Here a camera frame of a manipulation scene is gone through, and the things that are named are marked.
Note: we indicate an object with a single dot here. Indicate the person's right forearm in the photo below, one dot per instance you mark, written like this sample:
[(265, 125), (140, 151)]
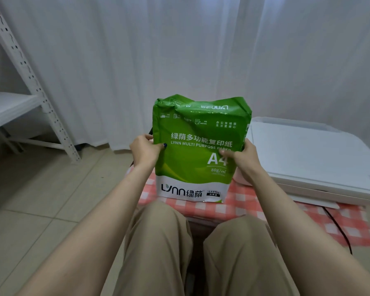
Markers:
[(308, 234)]

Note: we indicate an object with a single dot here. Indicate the white curtain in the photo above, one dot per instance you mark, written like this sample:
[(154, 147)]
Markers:
[(185, 64)]

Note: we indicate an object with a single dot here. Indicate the person's left forearm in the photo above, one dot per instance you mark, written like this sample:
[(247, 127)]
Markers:
[(80, 231)]

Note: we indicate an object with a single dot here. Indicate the green paper ream pack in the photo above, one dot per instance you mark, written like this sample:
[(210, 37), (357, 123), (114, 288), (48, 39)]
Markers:
[(200, 144)]

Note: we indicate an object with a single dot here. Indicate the person's beige trousers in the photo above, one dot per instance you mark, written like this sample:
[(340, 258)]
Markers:
[(185, 258)]

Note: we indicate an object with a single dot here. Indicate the white metal shelf rack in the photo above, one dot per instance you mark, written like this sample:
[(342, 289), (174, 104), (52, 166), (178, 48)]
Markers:
[(21, 89)]

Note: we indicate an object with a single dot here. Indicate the person's left hand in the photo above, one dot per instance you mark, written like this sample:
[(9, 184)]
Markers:
[(143, 152)]

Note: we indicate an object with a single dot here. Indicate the red checkered tablecloth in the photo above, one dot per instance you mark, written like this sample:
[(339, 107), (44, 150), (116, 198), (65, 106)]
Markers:
[(351, 225)]

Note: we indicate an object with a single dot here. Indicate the person's left thumb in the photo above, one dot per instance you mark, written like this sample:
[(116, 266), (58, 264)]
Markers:
[(161, 147)]

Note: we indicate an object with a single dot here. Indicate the person's right thumb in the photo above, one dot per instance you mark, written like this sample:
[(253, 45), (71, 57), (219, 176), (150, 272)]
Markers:
[(228, 153)]

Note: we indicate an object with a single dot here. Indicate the person's right hand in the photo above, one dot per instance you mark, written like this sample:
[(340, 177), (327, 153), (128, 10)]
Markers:
[(246, 160)]

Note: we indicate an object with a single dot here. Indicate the white printer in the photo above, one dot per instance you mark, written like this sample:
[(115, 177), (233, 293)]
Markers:
[(314, 160)]

